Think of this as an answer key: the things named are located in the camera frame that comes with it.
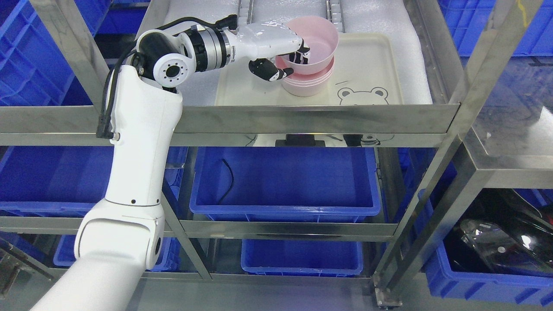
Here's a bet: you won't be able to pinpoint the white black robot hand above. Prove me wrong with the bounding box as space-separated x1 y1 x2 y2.
223 21 311 82

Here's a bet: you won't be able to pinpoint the pink ikea bowl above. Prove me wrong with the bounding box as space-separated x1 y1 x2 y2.
276 16 339 75

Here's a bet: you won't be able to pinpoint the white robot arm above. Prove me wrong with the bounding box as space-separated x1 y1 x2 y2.
33 17 237 311

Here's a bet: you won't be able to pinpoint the blue bin centre shelf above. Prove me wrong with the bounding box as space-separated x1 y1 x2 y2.
189 147 382 223

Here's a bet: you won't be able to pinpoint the blue bin shelf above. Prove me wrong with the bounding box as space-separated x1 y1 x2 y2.
0 146 189 216
189 147 382 223

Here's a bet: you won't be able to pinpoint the stainless steel shelf table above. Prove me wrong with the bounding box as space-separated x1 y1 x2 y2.
373 0 552 311

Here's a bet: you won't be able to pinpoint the steel shelf rack left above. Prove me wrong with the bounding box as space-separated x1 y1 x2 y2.
1 0 472 282

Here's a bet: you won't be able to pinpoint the blue bin left shelf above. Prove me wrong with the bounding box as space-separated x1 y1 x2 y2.
0 146 189 216

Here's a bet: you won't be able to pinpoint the stacked pink bowls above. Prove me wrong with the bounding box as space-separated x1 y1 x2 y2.
282 58 334 97

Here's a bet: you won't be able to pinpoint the cream plastic tray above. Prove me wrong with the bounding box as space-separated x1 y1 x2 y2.
215 33 403 106

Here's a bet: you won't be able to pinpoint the blue bin bottom centre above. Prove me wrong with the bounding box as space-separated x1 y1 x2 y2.
240 239 364 277

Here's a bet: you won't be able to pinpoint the blue bin holding helmet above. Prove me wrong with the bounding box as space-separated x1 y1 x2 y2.
424 189 553 307

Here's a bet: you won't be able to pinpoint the black helmet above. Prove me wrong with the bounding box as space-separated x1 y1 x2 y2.
444 189 552 278

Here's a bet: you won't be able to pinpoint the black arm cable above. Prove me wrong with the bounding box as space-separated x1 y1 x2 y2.
96 14 239 140

